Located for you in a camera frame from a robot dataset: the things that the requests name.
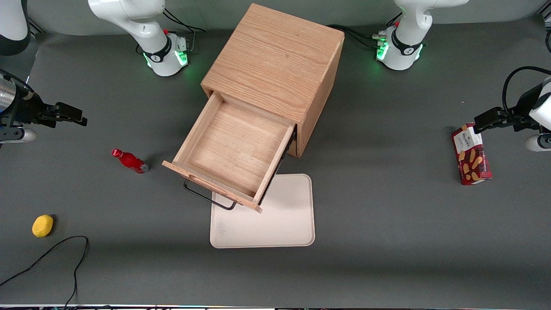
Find black left base cable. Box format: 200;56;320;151
327;24;381;49

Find oak wooden drawer cabinet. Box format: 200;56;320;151
201;3;346;158

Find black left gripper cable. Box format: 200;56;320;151
501;66;551;119

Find yellow lemon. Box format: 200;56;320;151
32;214;54;238

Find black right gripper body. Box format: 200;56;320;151
13;92;59;129

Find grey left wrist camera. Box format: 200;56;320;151
525;133;551;152

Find thin black table cable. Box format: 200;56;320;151
0;236;89;308

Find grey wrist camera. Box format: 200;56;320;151
0;128;37;143
525;133;551;152

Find black base cable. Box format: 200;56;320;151
164;5;206;54
327;24;381;49

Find red shortbread cookie box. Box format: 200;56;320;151
451;123;493;186

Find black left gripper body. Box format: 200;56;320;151
504;84;544;132

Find cream rectangular tray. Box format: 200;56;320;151
210;174;316;249

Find small red bottle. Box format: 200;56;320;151
111;149;150;174

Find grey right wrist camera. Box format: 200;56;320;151
0;128;37;143

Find black metal drawer handle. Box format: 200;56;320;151
183;179;238;211

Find black right base cable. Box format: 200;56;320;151
164;5;206;54

